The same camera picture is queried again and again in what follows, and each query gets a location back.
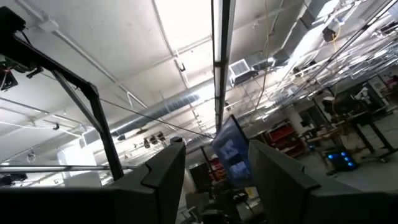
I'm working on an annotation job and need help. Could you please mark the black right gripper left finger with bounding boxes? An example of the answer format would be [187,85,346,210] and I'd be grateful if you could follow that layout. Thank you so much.
[107,141,187,224]

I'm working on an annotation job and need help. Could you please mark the red storage shelf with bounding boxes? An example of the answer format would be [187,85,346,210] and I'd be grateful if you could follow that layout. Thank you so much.
[208,156,227,182]
[266,122,307,159]

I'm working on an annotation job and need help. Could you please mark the white ceiling air vent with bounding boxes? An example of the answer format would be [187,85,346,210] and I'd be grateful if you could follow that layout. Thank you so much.
[228,58,259,88]

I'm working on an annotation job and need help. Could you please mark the silver spiral air duct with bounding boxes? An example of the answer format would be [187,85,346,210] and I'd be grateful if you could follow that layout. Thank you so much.
[110,94,201,138]

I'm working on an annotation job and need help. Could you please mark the black aluminium rig frame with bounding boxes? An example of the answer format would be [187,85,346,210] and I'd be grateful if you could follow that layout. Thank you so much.
[0,6,139,182]

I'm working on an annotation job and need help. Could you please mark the black computer blue lights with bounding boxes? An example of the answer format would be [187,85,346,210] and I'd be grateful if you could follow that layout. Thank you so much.
[324,148,359,172]

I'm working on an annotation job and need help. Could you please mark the black monitor blue screen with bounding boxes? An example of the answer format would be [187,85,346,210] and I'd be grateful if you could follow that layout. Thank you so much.
[211,114,254,189]

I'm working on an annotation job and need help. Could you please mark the black reel yellow cord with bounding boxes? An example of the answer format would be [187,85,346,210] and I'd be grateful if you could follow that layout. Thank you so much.
[322,17,342,44]

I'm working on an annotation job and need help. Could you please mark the white square pillar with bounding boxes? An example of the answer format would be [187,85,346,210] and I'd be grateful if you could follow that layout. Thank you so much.
[57,145,103,188]

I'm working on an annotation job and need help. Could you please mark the vertical metal pole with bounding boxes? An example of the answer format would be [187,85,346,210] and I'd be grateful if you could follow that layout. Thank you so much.
[211,0,236,133]

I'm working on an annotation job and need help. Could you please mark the black overhead camera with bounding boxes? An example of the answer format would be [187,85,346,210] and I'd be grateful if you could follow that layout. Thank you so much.
[0,67,19,93]

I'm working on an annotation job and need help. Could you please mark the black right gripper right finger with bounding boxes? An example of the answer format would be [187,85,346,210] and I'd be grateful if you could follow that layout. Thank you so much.
[248,139,335,224]

